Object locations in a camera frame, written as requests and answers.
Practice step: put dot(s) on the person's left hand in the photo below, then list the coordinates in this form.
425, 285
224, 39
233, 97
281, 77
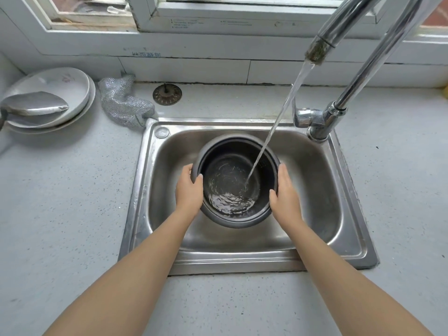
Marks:
188, 194

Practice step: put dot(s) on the person's right hand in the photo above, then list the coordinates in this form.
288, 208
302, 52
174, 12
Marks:
285, 199

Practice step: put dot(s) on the person's right thumb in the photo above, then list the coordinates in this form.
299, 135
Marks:
273, 199

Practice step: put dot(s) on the person's left thumb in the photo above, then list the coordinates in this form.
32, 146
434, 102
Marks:
198, 183

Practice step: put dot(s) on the black rice cooker pot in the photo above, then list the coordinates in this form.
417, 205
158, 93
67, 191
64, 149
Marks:
231, 153

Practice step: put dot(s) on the person's left forearm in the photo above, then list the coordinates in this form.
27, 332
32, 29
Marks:
120, 276

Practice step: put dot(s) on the person's right forearm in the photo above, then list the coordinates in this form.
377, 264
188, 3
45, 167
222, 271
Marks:
344, 279

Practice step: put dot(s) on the stainless steel sink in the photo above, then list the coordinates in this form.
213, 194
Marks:
315, 192

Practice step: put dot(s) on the round metal sink strainer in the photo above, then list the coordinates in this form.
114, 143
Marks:
167, 94

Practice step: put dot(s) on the silver mesh scrubbing cloth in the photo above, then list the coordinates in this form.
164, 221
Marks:
122, 101

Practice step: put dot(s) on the chrome faucet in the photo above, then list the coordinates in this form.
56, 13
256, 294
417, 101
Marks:
353, 76

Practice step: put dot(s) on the silver metal spatula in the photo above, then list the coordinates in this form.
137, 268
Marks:
35, 104

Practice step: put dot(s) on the white window frame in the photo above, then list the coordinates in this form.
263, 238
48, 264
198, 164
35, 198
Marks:
217, 20

